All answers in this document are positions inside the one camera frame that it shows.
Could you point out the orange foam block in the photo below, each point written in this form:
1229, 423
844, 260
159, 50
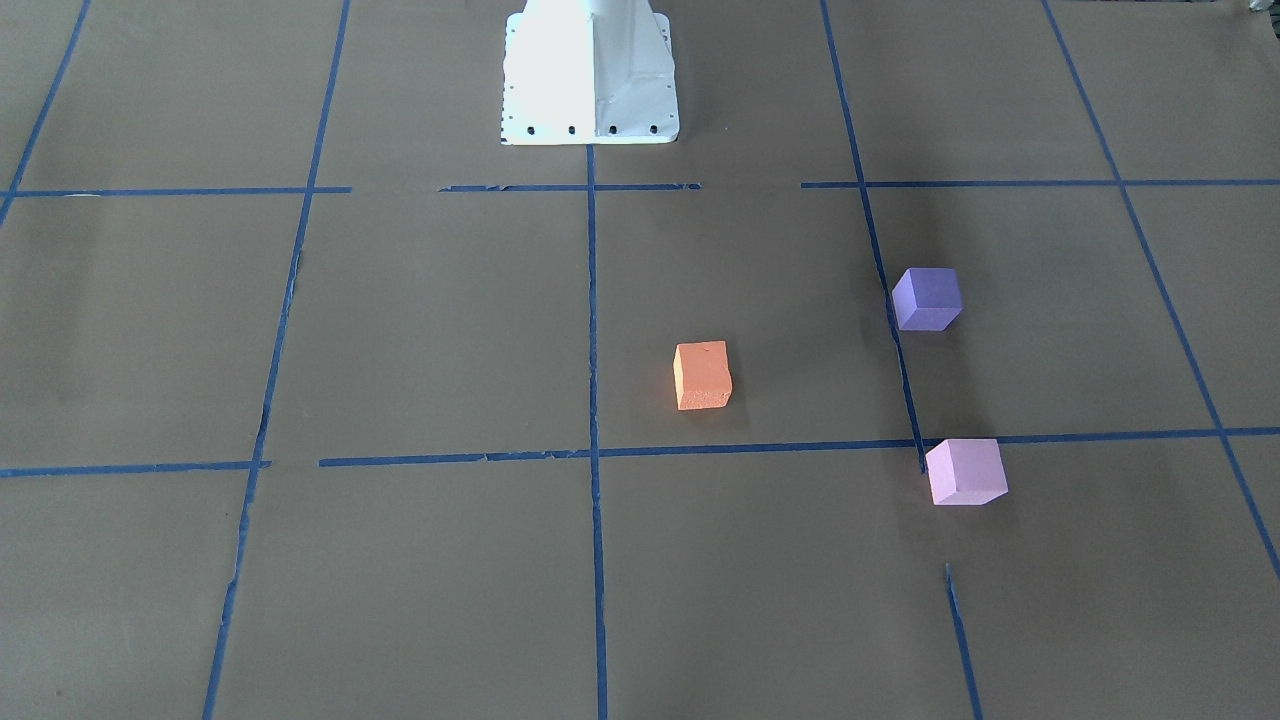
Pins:
702, 374

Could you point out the dark purple foam block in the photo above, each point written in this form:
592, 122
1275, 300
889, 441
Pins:
927, 299

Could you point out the light pink foam block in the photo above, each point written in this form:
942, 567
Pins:
966, 472

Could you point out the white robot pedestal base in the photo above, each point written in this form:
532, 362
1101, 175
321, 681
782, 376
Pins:
588, 73

